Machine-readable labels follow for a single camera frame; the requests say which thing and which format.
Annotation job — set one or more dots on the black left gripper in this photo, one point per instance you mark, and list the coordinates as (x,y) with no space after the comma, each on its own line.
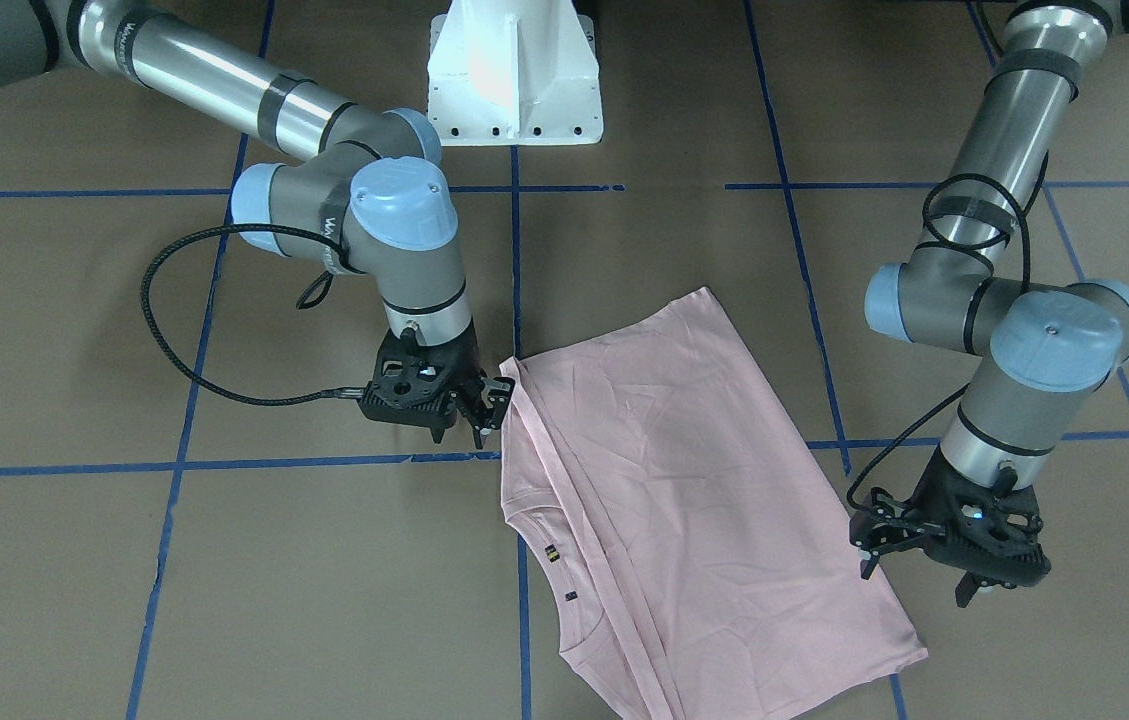
(936,487)

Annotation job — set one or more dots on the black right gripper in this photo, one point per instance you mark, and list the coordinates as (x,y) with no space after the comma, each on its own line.
(486,398)

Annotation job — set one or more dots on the pink Snoopy t-shirt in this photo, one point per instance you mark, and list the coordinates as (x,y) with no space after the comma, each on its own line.
(696,554)

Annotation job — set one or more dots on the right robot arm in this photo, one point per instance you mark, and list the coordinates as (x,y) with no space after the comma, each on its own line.
(360,192)

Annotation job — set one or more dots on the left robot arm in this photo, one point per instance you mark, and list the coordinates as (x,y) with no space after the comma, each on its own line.
(1043,350)

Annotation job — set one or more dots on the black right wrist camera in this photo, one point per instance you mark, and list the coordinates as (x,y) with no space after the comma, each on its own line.
(409,392)

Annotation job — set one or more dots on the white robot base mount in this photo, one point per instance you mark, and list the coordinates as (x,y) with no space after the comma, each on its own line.
(515,73)

